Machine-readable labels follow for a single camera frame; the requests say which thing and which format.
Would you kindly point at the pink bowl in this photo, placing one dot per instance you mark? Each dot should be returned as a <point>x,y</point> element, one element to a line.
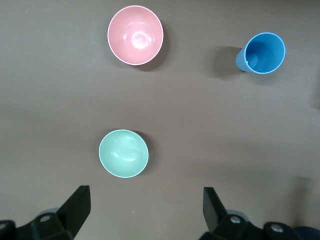
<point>136,35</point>

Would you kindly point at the green bowl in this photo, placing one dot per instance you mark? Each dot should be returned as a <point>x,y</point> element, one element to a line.
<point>123,153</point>

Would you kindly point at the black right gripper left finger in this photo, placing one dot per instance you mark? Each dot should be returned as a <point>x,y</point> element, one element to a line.
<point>70,220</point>

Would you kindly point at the blue ribbed cup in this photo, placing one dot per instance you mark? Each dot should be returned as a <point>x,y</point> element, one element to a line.
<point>265,52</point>

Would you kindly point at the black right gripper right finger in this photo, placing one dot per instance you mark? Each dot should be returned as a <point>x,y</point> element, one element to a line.
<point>217,220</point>

